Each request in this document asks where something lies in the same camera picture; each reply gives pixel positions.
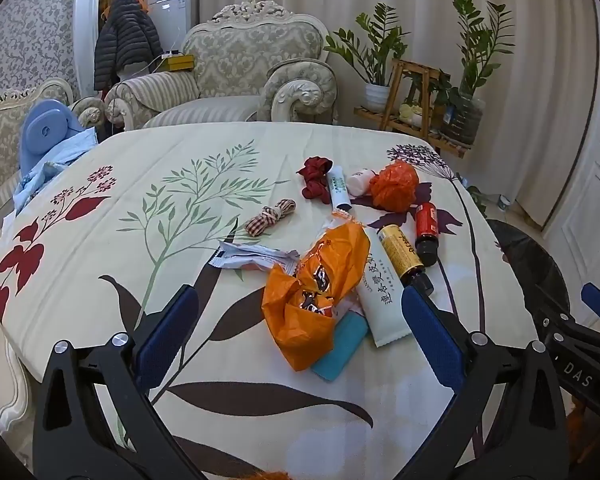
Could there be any teal rectangular pad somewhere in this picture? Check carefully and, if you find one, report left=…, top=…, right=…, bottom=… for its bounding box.
left=310, top=312, right=370, bottom=382

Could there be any beige ornate armchair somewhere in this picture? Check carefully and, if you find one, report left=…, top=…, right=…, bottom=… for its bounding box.
left=104, top=0, right=338, bottom=131

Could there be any orange fuzzy object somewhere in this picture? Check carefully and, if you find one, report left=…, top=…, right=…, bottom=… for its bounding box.
left=567, top=395, right=588, bottom=443

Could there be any orange mesh bath pouf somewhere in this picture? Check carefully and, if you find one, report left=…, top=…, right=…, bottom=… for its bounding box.
left=369, top=160, right=421, bottom=212

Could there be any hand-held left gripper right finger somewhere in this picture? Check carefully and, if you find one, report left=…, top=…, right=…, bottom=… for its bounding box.
left=401, top=284, right=571, bottom=480

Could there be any black trash bin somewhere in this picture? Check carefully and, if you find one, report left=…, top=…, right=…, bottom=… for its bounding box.
left=487, top=219, right=578, bottom=333

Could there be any gold label brown bottle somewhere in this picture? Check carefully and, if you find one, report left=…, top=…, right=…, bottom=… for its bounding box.
left=376, top=224, right=435, bottom=296

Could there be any light blue plastic stand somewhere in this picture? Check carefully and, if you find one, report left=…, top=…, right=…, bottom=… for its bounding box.
left=20, top=99, right=83, bottom=173

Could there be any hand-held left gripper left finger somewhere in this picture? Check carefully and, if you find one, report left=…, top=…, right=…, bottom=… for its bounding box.
left=32, top=284, right=216, bottom=480

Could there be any white cream tube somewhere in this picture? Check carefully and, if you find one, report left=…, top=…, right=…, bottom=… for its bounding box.
left=355, top=232, right=412, bottom=348

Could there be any red label brown bottle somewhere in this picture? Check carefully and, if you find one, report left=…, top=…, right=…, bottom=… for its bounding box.
left=414, top=202, right=441, bottom=267

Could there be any orange plastic bag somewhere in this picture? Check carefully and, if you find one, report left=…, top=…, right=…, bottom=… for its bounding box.
left=261, top=211, right=372, bottom=372

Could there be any white arched frame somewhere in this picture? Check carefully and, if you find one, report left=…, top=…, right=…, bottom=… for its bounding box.
left=74, top=0, right=104, bottom=101

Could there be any small yellowish potted plant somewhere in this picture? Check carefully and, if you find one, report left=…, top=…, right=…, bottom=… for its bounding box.
left=399, top=102, right=426, bottom=128

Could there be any white panelled door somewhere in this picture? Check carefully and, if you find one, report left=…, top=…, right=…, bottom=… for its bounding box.
left=545, top=10, right=600, bottom=331

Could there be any white snack wrapper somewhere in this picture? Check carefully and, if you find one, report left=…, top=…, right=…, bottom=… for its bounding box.
left=209, top=240, right=301, bottom=276

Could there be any small white bottle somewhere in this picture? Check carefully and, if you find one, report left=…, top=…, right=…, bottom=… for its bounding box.
left=347, top=169, right=381, bottom=196

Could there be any green plant in white pot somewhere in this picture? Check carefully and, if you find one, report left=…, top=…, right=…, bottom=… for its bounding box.
left=324, top=2, right=411, bottom=112

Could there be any floral printed tablecloth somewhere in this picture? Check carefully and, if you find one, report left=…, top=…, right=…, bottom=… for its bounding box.
left=0, top=122, right=541, bottom=480

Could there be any green plant in dark pot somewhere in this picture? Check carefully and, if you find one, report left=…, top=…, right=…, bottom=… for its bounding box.
left=430, top=0, right=516, bottom=146

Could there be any light blue cloth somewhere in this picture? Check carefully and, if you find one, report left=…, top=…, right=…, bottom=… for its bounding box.
left=12, top=127, right=98, bottom=211

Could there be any dark puffer jacket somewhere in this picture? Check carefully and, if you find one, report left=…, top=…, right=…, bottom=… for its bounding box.
left=94, top=0, right=165, bottom=92

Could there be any wooden plant stand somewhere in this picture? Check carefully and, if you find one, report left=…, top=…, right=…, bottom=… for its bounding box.
left=354, top=58, right=476, bottom=160

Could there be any checkered ribbon bundle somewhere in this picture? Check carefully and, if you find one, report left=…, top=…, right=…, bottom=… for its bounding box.
left=244, top=199, right=297, bottom=237

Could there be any white refrigerator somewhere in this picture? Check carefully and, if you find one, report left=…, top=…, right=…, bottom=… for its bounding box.
left=144, top=0, right=193, bottom=56

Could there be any beige ornate sofa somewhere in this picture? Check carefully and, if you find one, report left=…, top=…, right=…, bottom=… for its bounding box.
left=0, top=78, right=106, bottom=246

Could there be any yellow box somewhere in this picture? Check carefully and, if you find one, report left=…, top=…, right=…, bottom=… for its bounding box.
left=162, top=54, right=195, bottom=73

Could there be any dark red scrunchie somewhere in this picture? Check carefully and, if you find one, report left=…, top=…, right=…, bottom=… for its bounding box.
left=296, top=156, right=337, bottom=205

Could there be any small white green-print tube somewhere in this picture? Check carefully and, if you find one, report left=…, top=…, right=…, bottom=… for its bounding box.
left=326, top=165, right=353, bottom=212

